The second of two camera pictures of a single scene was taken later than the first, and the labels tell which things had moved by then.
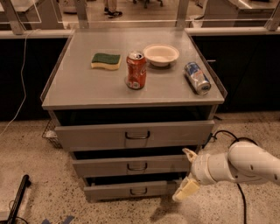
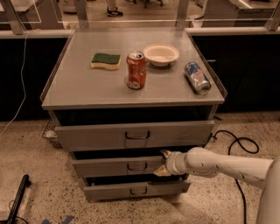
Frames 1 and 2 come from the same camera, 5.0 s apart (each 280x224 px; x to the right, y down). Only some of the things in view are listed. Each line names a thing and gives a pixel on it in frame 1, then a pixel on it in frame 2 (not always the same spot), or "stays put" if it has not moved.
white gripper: (200, 169) to (174, 163)
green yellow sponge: (105, 60) stays put
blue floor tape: (66, 220) stays put
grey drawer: (93, 165) stays put
